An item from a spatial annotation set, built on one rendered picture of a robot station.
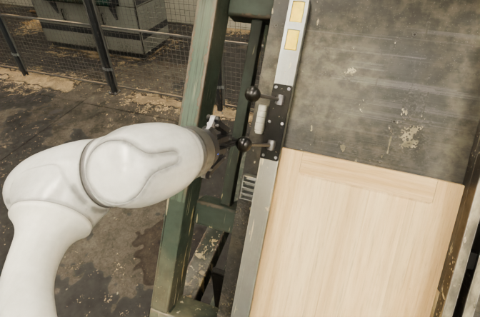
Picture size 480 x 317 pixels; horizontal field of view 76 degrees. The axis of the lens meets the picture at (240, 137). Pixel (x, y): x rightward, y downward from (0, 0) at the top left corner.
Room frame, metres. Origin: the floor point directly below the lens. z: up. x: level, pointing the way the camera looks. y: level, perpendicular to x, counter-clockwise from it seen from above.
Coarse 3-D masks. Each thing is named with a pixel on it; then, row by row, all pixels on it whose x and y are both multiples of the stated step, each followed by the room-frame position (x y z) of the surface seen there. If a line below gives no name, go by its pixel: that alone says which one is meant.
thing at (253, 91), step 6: (246, 90) 0.62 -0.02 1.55; (252, 90) 0.62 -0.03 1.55; (258, 90) 0.62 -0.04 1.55; (246, 96) 0.62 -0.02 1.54; (252, 96) 0.61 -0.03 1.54; (258, 96) 0.61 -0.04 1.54; (264, 96) 0.64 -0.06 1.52; (270, 96) 0.66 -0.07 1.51; (276, 96) 0.68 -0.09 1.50; (282, 96) 0.68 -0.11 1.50; (276, 102) 0.67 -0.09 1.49; (282, 102) 0.67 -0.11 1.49
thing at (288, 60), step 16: (304, 0) 0.82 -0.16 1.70; (288, 16) 0.81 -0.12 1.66; (304, 16) 0.79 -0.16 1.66; (304, 32) 0.80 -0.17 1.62; (288, 64) 0.74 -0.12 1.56; (288, 80) 0.71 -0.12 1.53; (288, 112) 0.68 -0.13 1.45; (256, 176) 0.59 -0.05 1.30; (272, 176) 0.58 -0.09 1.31; (256, 192) 0.57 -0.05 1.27; (272, 192) 0.56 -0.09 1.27; (256, 208) 0.54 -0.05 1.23; (256, 224) 0.52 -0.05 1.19; (256, 240) 0.49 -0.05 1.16; (256, 256) 0.46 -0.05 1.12; (240, 272) 0.45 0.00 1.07; (256, 272) 0.44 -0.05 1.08; (240, 288) 0.42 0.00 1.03; (240, 304) 0.39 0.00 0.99
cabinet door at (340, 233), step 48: (288, 192) 0.56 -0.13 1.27; (336, 192) 0.54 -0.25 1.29; (384, 192) 0.52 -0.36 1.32; (432, 192) 0.50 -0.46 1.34; (288, 240) 0.49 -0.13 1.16; (336, 240) 0.47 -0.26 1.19; (384, 240) 0.45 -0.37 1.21; (432, 240) 0.43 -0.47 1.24; (288, 288) 0.41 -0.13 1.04; (336, 288) 0.40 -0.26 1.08; (384, 288) 0.38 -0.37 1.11; (432, 288) 0.36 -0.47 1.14
